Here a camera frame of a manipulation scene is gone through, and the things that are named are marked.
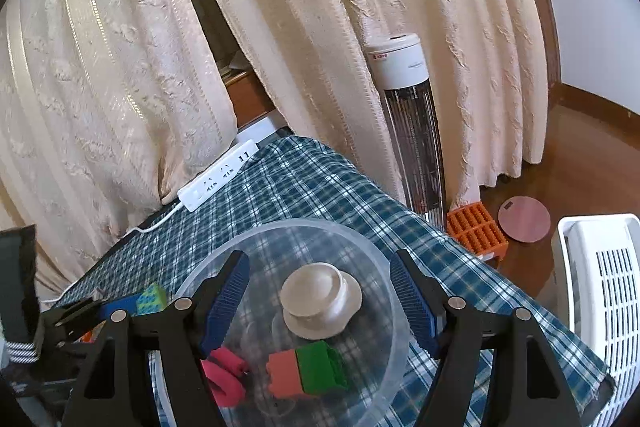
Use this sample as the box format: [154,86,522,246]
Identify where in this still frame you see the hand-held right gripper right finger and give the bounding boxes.
[389,249,583,427]

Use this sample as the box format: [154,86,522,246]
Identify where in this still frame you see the cream textured curtain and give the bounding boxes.
[167,0,551,215]

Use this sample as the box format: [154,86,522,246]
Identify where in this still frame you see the white power cable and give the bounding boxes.
[42,199,183,308]

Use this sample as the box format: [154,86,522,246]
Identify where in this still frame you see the white tower heater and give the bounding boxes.
[364,33,447,228]

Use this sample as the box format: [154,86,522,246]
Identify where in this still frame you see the orange and green building block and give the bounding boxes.
[265,341,353,400]

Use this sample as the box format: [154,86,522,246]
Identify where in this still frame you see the pink foam piece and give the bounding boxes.
[202,347,251,408]

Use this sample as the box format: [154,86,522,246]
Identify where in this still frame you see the round pink disc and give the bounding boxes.
[499,196,551,243]

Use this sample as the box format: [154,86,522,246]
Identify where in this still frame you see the orange ridged plastic block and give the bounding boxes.
[446,202,510,258]

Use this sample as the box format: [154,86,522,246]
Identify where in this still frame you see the green building block blue dots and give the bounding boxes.
[131,283,169,318]

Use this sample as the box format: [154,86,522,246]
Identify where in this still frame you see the white power strip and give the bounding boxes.
[177,139,260,212]

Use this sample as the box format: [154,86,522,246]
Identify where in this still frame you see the white plastic basket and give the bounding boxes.
[550,213,640,427]

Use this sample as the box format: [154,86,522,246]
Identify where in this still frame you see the clear plastic bowl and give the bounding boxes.
[150,219,418,427]

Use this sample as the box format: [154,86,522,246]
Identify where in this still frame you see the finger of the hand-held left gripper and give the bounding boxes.
[47,326,108,349]
[40,297,136,327]

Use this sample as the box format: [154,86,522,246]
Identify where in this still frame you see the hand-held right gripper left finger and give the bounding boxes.
[62,251,251,427]

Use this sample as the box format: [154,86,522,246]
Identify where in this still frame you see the wide cream patterned curtain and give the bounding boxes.
[0,0,238,303]

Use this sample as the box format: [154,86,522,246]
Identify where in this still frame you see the blue plaid tablecloth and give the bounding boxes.
[50,136,616,427]

